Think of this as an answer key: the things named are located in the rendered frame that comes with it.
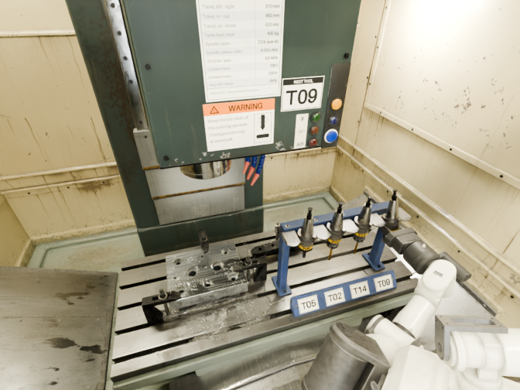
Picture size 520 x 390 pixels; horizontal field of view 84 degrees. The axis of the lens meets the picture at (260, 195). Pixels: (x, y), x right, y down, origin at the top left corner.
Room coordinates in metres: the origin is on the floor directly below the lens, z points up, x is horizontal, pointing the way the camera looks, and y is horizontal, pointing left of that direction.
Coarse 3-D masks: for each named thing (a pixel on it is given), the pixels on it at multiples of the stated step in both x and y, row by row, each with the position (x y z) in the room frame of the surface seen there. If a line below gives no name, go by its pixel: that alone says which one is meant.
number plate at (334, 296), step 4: (340, 288) 0.71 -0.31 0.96; (324, 292) 0.69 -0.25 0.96; (328, 292) 0.69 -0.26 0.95; (332, 292) 0.69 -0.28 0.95; (336, 292) 0.70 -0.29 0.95; (340, 292) 0.70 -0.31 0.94; (328, 296) 0.68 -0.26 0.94; (332, 296) 0.68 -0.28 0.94; (336, 296) 0.69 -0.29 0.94; (340, 296) 0.69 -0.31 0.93; (328, 300) 0.67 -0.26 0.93; (332, 300) 0.68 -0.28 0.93; (336, 300) 0.68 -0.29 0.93; (340, 300) 0.68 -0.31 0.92; (344, 300) 0.68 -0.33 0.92; (328, 304) 0.66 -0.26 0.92; (332, 304) 0.67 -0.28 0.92
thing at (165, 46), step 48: (144, 0) 0.57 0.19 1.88; (192, 0) 0.59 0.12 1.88; (288, 0) 0.64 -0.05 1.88; (336, 0) 0.67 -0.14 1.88; (144, 48) 0.56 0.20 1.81; (192, 48) 0.59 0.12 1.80; (288, 48) 0.64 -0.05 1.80; (336, 48) 0.68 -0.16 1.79; (144, 96) 0.56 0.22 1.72; (192, 96) 0.58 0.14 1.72; (192, 144) 0.58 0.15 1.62; (288, 144) 0.65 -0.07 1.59
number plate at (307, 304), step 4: (312, 296) 0.67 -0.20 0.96; (316, 296) 0.68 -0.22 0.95; (300, 300) 0.66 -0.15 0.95; (304, 300) 0.66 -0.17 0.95; (308, 300) 0.66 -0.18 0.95; (312, 300) 0.66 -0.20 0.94; (316, 300) 0.67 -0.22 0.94; (300, 304) 0.65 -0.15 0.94; (304, 304) 0.65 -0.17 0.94; (308, 304) 0.65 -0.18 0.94; (312, 304) 0.65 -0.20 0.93; (316, 304) 0.66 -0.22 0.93; (300, 308) 0.64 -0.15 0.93; (304, 308) 0.64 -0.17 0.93; (308, 308) 0.64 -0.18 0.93; (312, 308) 0.65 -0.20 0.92; (316, 308) 0.65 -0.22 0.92; (300, 312) 0.63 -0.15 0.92; (304, 312) 0.63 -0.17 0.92
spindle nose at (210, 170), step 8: (224, 160) 0.74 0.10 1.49; (184, 168) 0.72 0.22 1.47; (192, 168) 0.71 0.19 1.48; (200, 168) 0.71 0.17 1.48; (208, 168) 0.71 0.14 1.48; (216, 168) 0.72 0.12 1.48; (224, 168) 0.74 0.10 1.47; (192, 176) 0.71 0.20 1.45; (200, 176) 0.71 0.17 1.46; (208, 176) 0.71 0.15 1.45; (216, 176) 0.72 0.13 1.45
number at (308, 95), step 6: (300, 90) 0.65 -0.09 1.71; (306, 90) 0.66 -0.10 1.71; (312, 90) 0.66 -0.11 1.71; (318, 90) 0.66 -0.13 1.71; (300, 96) 0.65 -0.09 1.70; (306, 96) 0.66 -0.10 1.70; (312, 96) 0.66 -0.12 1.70; (318, 96) 0.66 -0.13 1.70; (300, 102) 0.65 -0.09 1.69; (306, 102) 0.66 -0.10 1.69; (312, 102) 0.66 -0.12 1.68; (318, 102) 0.67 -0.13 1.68
